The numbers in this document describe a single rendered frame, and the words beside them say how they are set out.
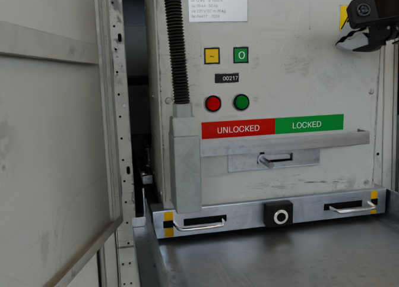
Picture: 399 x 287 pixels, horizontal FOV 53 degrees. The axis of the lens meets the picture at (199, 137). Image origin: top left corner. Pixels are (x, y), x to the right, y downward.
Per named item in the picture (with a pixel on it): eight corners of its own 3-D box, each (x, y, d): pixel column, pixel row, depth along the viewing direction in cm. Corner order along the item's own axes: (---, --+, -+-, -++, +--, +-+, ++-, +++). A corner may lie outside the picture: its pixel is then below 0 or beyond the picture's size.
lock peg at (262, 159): (276, 170, 82) (276, 151, 81) (266, 171, 82) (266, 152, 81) (265, 163, 88) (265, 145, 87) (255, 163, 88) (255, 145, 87)
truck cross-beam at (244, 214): (385, 213, 94) (386, 188, 93) (154, 239, 84) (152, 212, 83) (371, 205, 99) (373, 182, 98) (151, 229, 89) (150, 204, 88)
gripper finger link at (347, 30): (351, 45, 88) (388, 28, 80) (331, 45, 85) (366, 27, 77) (348, 31, 88) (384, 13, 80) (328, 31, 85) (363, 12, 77)
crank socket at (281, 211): (294, 226, 87) (294, 204, 86) (268, 229, 86) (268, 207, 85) (288, 221, 90) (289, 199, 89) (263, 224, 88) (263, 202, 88)
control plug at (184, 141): (202, 212, 74) (200, 118, 71) (176, 215, 73) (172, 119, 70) (194, 198, 82) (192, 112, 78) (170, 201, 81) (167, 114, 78)
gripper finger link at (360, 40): (354, 59, 88) (390, 43, 79) (333, 59, 85) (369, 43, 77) (351, 45, 88) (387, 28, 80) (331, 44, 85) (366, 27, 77)
